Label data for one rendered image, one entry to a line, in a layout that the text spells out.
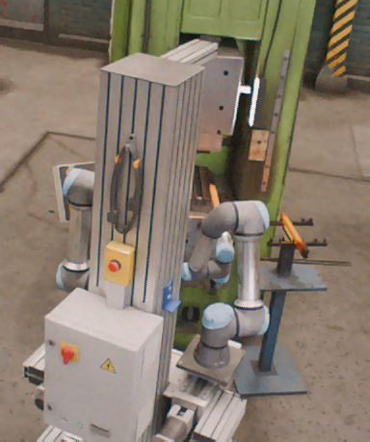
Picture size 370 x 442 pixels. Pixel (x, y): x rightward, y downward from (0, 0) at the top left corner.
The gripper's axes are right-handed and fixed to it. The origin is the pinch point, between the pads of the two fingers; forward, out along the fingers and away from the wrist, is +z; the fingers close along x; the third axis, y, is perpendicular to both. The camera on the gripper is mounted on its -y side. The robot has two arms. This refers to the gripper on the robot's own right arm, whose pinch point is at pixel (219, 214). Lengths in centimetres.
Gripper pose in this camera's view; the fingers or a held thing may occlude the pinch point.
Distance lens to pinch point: 326.5
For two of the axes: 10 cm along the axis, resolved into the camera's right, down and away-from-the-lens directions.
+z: -0.5, -4.2, 9.1
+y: -0.9, 9.1, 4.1
